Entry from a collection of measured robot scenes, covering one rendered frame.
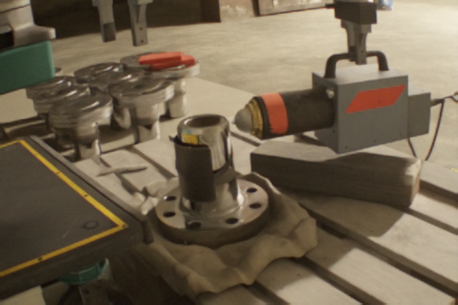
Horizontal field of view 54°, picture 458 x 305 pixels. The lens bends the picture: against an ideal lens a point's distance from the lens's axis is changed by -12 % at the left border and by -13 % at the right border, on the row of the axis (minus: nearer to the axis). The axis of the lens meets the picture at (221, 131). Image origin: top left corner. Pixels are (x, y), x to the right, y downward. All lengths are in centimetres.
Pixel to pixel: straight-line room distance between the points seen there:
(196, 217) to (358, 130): 41
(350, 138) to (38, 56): 73
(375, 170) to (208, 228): 42
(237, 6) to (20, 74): 496
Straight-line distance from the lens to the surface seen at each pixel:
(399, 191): 121
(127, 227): 86
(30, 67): 72
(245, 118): 110
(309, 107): 112
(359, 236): 112
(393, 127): 123
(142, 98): 191
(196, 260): 102
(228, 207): 112
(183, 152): 107
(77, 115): 181
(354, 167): 122
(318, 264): 103
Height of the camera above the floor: 74
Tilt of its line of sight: 20 degrees down
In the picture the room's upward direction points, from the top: 5 degrees counter-clockwise
